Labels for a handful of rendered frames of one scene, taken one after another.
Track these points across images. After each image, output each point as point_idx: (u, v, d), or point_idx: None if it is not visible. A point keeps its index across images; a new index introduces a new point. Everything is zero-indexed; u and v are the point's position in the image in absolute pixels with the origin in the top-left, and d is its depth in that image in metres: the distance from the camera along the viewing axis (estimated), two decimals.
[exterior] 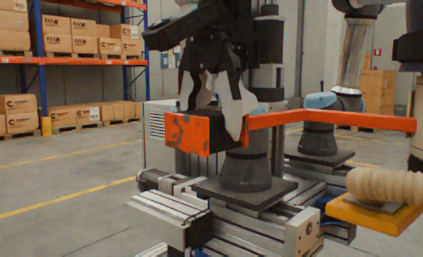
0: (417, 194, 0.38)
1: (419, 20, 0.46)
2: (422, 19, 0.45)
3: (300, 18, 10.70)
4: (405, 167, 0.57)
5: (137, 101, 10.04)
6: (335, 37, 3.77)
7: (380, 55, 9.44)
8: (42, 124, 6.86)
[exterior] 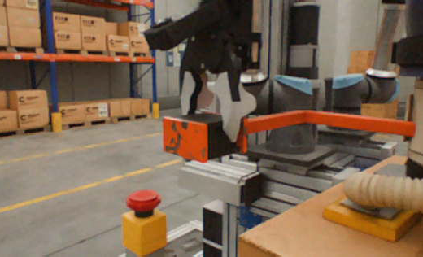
0: (415, 202, 0.38)
1: (418, 25, 0.46)
2: (421, 23, 0.45)
3: None
4: (403, 170, 0.57)
5: None
6: (345, 32, 3.90)
7: None
8: (53, 119, 6.99)
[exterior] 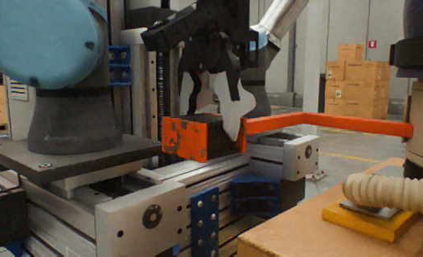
0: (414, 202, 0.38)
1: (416, 27, 0.46)
2: (419, 25, 0.46)
3: None
4: (401, 172, 0.57)
5: None
6: (316, 15, 3.39)
7: (375, 47, 9.06)
8: None
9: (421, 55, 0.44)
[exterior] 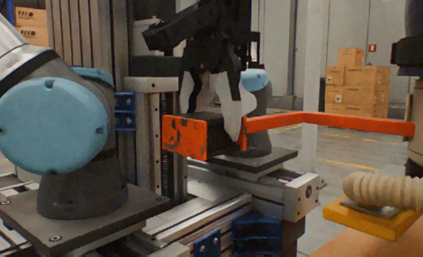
0: (415, 200, 0.38)
1: (417, 25, 0.46)
2: (420, 23, 0.45)
3: (293, 13, 10.33)
4: (403, 171, 0.57)
5: None
6: (316, 25, 3.41)
7: (375, 51, 9.08)
8: None
9: None
